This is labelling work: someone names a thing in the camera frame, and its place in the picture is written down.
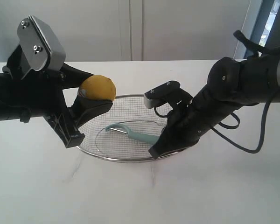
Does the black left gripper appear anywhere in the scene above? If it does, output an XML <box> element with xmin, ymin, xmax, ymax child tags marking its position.
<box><xmin>1</xmin><ymin>46</ymin><xmax>113</xmax><ymax>148</ymax></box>

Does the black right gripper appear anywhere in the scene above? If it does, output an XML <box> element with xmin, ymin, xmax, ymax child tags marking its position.
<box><xmin>148</xmin><ymin>88</ymin><xmax>215</xmax><ymax>159</ymax></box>

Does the yellow lemon with sticker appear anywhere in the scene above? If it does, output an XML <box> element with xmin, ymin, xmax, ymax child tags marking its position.
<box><xmin>77</xmin><ymin>75</ymin><xmax>116</xmax><ymax>101</ymax></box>

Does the teal handled peeler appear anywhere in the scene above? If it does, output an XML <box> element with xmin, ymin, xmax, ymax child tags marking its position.
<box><xmin>105</xmin><ymin>123</ymin><xmax>159</xmax><ymax>145</ymax></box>

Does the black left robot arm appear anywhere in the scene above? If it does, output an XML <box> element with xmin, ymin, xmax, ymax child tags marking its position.
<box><xmin>0</xmin><ymin>46</ymin><xmax>116</xmax><ymax>148</ymax></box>

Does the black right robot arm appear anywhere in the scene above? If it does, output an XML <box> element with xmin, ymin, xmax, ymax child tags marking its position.
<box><xmin>144</xmin><ymin>47</ymin><xmax>280</xmax><ymax>159</ymax></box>

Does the oval steel mesh basket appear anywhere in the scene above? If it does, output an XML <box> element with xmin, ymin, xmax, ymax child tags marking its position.
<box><xmin>78</xmin><ymin>95</ymin><xmax>172</xmax><ymax>162</ymax></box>

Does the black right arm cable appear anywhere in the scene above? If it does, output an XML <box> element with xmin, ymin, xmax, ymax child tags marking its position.
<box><xmin>154</xmin><ymin>30</ymin><xmax>280</xmax><ymax>154</ymax></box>

